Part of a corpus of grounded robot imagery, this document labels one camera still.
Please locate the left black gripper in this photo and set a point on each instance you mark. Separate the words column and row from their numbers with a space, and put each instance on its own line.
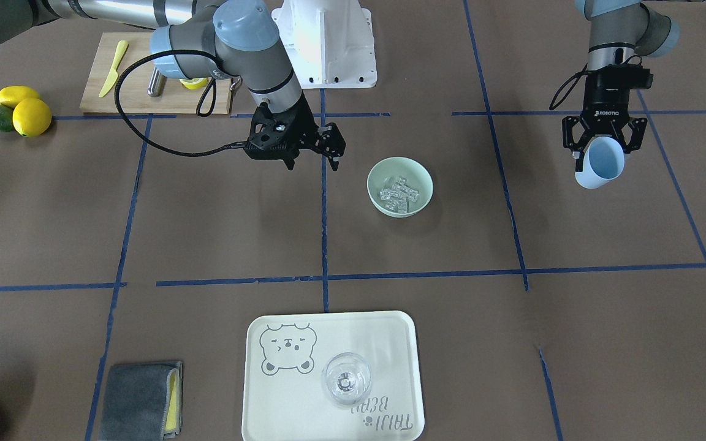
column 605, row 101

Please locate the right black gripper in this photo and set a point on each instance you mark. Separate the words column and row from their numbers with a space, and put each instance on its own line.
column 304, row 124

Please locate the light blue plastic cup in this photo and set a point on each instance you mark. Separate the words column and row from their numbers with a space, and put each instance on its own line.
column 603, row 161

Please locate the green bowl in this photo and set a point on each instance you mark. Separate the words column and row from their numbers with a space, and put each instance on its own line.
column 416, row 174

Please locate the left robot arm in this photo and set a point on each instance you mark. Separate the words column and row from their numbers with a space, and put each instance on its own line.
column 622, row 34

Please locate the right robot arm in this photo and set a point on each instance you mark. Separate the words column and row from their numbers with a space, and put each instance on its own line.
column 206, row 39

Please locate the ice cubes in bowl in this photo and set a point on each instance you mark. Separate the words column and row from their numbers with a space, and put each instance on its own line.
column 398, row 197

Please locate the lemon half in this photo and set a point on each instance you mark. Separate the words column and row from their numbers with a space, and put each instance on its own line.
column 194, row 83

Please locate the wooden cutting board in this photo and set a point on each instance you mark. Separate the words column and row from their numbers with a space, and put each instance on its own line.
column 134, row 97

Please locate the yellow plastic knife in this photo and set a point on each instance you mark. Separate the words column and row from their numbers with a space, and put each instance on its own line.
column 113, row 74

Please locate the cream bear tray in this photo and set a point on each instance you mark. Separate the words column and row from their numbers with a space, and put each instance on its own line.
column 283, row 397

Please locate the clear wine glass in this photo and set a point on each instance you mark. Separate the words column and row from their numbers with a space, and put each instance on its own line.
column 347, row 379

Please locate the whole yellow lemon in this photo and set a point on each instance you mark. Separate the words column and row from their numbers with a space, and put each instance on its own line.
column 32, row 117

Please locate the grey folded cloth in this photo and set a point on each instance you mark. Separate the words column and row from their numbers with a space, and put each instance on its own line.
column 143, row 401

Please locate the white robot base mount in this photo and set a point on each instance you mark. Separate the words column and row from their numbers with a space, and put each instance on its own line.
column 330, row 44

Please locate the metal handled knife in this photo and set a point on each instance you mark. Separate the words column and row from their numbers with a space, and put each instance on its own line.
column 156, row 84

